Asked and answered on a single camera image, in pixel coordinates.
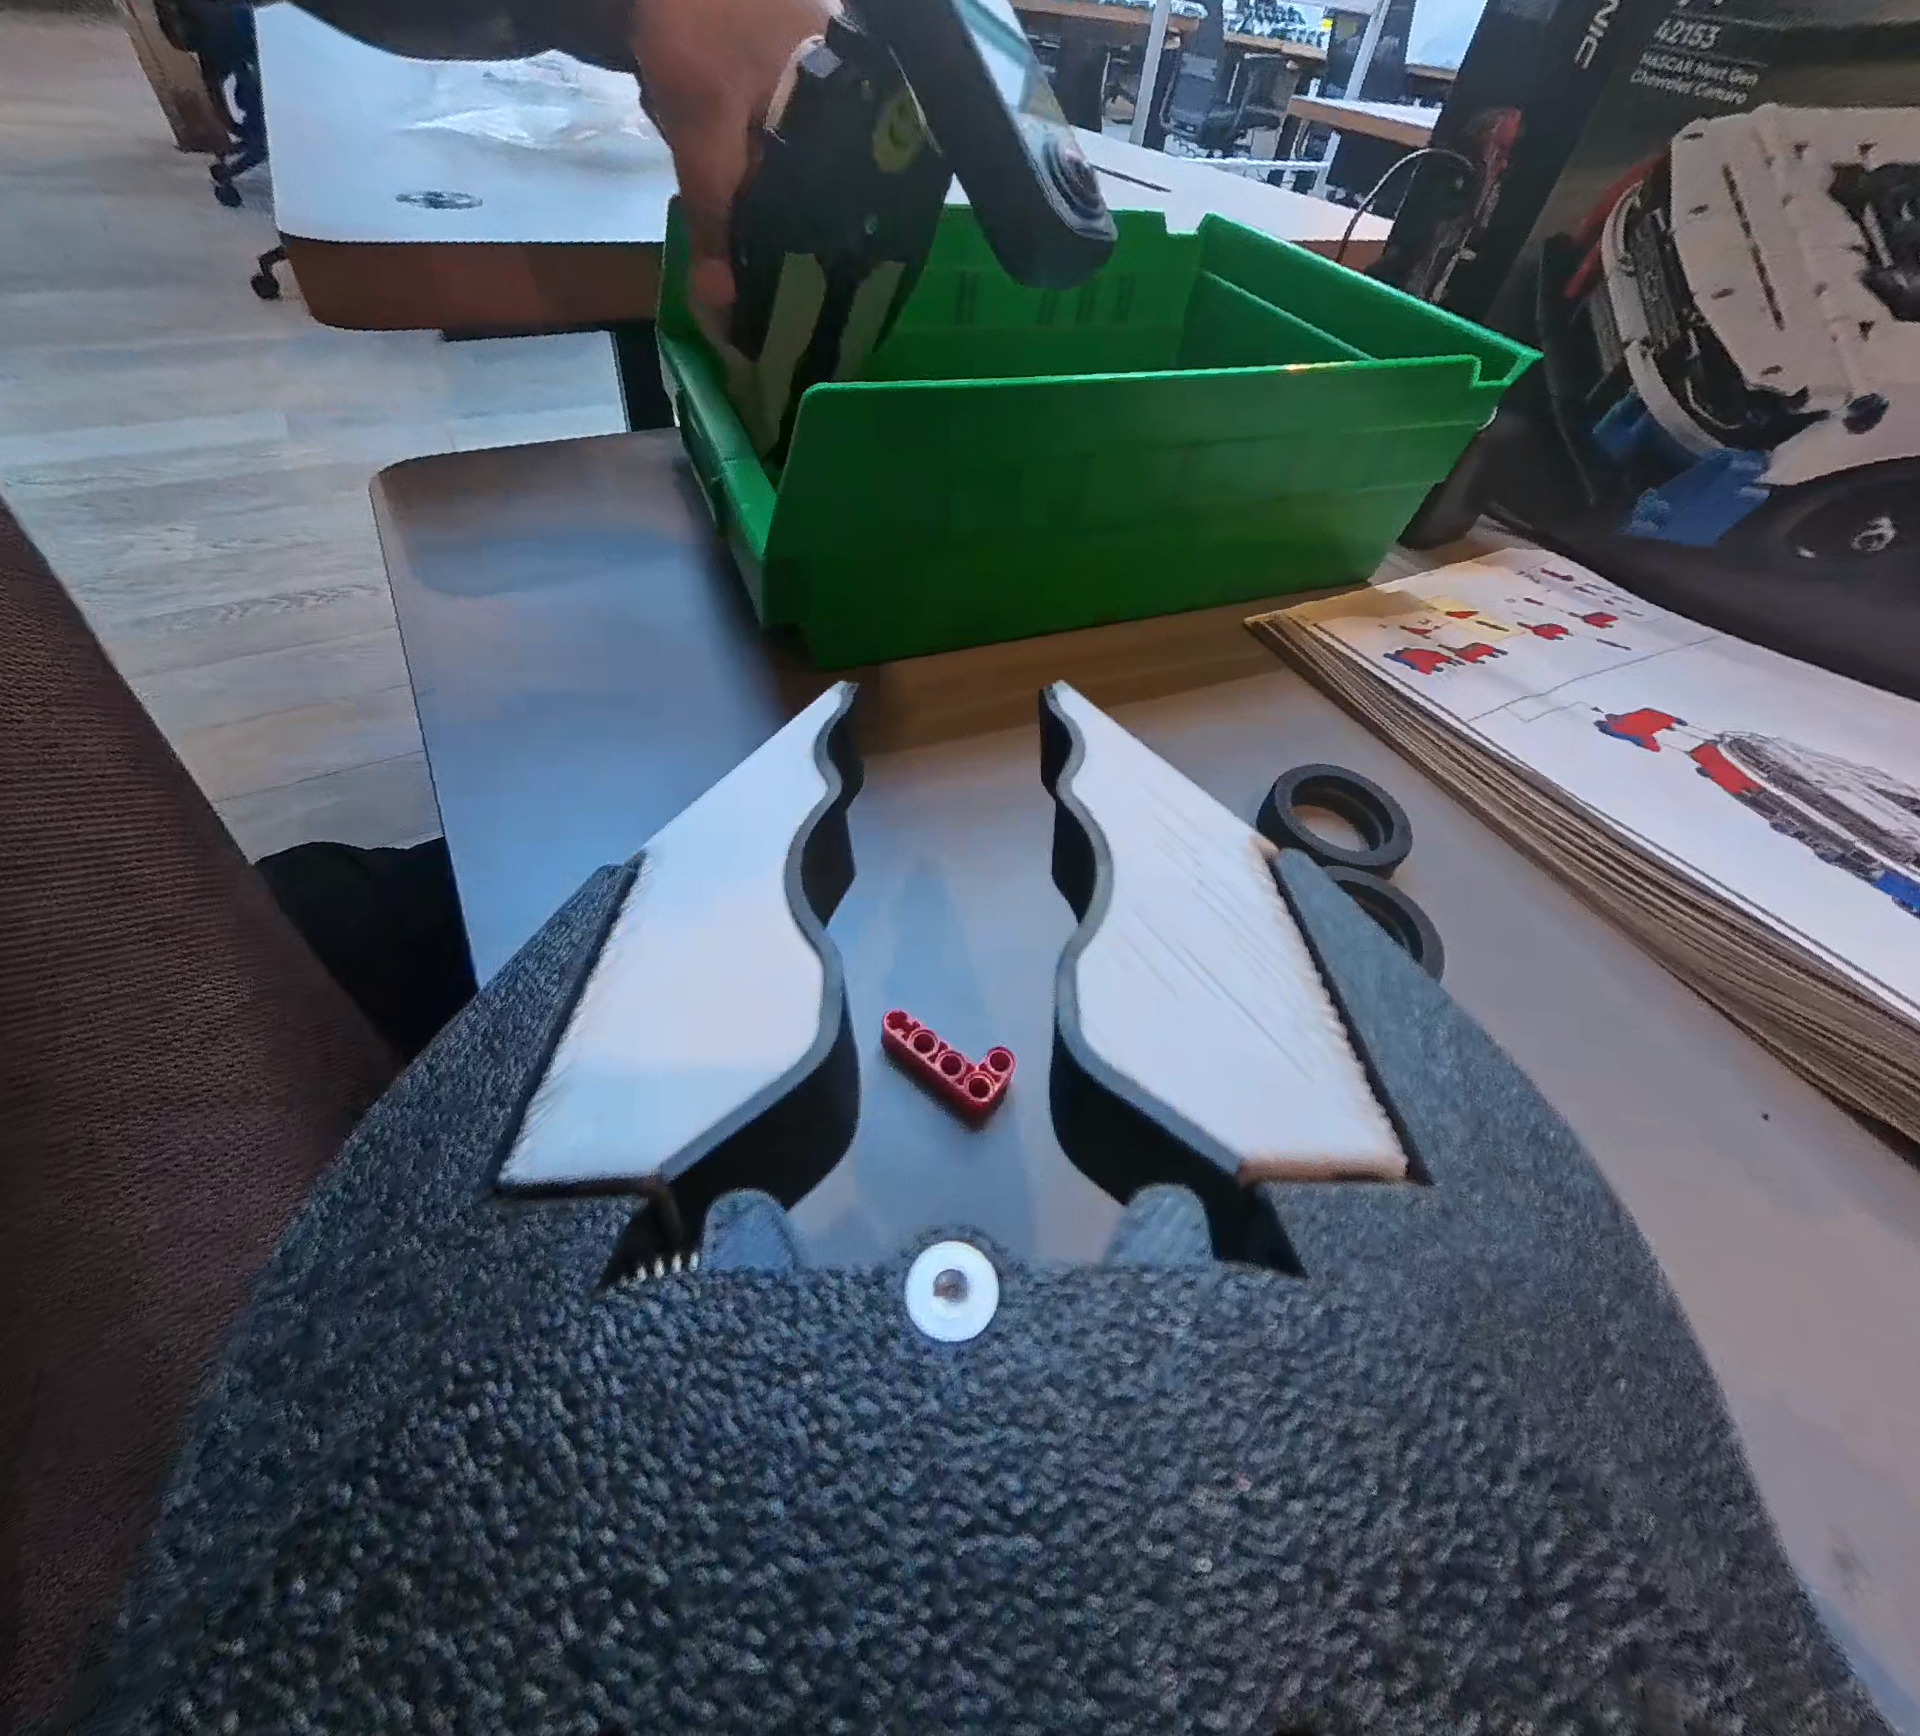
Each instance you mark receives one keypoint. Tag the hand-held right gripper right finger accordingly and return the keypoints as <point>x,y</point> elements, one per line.
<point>1217,1002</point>

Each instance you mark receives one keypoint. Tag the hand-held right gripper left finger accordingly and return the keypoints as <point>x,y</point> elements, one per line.
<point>688,1015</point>

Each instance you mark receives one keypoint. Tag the small black rubber tyre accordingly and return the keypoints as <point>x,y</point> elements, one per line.
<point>1418,934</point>
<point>1285,836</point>

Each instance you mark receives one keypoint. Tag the red angled brick beam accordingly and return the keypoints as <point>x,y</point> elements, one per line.
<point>936,1060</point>

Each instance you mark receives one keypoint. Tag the green plastic bin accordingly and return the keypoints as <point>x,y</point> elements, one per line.
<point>1080,506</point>

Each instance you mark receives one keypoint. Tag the instruction booklet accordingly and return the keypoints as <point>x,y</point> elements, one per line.
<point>1650,791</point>

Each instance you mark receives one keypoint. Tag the person's left hand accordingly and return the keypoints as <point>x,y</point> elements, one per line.
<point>721,40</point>

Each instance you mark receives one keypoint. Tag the person's dark sweater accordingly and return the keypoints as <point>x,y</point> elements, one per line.
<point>375,943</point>

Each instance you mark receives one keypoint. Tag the clear plastic bag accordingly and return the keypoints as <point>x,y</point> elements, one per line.
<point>525,102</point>

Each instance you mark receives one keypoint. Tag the background office desks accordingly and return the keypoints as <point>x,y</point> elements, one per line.
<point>1244,71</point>

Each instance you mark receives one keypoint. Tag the brown cloth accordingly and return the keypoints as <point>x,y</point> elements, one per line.
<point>150,1015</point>

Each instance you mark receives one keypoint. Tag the black toy set box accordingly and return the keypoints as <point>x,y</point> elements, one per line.
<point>1726,192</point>

